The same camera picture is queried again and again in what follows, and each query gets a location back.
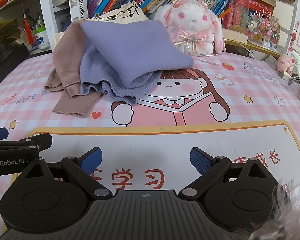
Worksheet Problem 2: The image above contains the black side table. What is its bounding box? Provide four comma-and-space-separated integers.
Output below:
0, 42, 30, 90

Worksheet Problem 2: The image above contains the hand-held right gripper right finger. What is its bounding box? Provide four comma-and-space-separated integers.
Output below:
178, 147, 274, 201

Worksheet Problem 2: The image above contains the pink plush pig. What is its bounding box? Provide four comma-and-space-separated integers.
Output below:
276, 54, 294, 73

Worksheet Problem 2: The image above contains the white green cup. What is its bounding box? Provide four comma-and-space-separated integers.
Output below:
31, 29, 52, 50

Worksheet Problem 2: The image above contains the purple and brown sweater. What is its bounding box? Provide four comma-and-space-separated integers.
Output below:
44, 20, 195, 118

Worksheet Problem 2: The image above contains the white and pink plush bunny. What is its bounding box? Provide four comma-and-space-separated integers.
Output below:
154, 0, 227, 55

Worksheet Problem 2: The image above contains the cream book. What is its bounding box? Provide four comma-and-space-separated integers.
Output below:
222, 29, 249, 43

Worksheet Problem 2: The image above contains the red printed box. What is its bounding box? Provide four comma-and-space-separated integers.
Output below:
222, 0, 275, 30

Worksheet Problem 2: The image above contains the white and orange box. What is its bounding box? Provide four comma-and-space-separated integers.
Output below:
69, 0, 85, 22

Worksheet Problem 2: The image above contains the grey fluffy sleeve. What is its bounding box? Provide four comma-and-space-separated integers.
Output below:
230, 177, 300, 240

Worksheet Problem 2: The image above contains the pen holder with pens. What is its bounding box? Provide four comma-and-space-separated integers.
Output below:
34, 15, 46, 31

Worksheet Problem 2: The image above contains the colourful bead flower bouquet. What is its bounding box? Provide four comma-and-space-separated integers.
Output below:
247, 10, 282, 47

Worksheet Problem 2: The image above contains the white charger plug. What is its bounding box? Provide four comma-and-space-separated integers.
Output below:
280, 70, 300, 85

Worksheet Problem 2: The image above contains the red tassel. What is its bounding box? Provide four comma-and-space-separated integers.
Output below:
22, 0, 34, 47

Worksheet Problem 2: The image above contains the olive cloth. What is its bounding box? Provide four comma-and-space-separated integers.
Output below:
0, 19, 28, 53

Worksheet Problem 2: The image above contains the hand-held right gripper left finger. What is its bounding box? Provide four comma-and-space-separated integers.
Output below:
24, 147, 113, 201

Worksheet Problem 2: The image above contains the cream sweatshirt with black drawing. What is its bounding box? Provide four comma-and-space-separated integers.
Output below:
51, 1, 150, 49

